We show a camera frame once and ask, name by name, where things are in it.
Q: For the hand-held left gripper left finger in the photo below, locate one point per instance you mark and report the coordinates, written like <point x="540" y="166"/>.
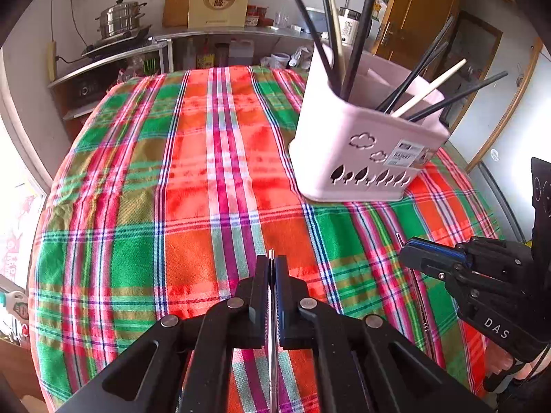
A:
<point x="261" y="292"/>

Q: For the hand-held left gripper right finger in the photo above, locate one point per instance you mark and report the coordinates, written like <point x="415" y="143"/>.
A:
<point x="282" y="297"/>

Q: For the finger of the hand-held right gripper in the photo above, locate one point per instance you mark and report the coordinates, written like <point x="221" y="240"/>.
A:
<point x="443" y="273"/>
<point x="434" y="250"/>

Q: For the metal chopstick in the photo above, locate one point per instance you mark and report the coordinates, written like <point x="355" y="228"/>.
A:
<point x="418" y="303"/>
<point x="274" y="374"/>

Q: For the pink plastic chopstick basket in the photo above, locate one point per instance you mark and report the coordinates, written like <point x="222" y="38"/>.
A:
<point x="344" y="146"/>

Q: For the black chopstick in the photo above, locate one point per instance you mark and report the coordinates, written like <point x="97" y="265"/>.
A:
<point x="311" y="26"/>
<point x="458" y="95"/>
<point x="360" y="34"/>
<point x="415" y="63"/>
<point x="330" y="30"/>
<point x="422" y="71"/>

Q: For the cream chopstick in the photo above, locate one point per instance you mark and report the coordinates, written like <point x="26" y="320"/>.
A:
<point x="429" y="87"/>
<point x="338" y="38"/>

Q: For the person's right hand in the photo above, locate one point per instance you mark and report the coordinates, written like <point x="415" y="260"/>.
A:
<point x="499" y="359"/>

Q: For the plaid tablecloth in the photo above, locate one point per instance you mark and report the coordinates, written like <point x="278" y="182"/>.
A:
<point x="193" y="180"/>

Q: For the white cup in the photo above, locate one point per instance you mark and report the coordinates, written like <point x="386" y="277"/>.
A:
<point x="280" y="61"/>

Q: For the clear plastic bag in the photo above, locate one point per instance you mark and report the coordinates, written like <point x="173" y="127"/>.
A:
<point x="301" y="58"/>

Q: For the white electric kettle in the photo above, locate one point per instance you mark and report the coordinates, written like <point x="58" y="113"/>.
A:
<point x="349" y="30"/>

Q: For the translucent plastic jug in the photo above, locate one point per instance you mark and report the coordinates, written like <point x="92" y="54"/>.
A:
<point x="241" y="53"/>

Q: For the yellow packet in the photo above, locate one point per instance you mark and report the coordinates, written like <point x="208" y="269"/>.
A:
<point x="205" y="56"/>

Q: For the clear plastic bottle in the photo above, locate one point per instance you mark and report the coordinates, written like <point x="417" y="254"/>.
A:
<point x="189" y="53"/>

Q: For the wooden door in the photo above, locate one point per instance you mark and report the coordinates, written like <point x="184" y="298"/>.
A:
<point x="413" y="0"/>

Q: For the steel counter shelf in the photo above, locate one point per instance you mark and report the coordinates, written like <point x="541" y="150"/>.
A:
<point x="206" y="34"/>

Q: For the black appliance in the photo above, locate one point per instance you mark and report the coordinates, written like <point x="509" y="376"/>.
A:
<point x="86" y="92"/>

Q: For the clear glass cup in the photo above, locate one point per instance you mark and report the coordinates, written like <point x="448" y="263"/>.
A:
<point x="282" y="18"/>

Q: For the red jar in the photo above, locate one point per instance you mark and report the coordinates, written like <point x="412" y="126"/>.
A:
<point x="252" y="16"/>
<point x="263" y="16"/>

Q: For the black induction stove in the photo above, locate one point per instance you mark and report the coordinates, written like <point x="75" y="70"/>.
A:
<point x="112" y="47"/>

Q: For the tan paper gift bag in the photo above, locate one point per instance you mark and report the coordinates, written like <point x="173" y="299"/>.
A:
<point x="219" y="4"/>

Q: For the steel steamer pot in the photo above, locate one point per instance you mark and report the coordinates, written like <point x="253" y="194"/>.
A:
<point x="120" y="19"/>

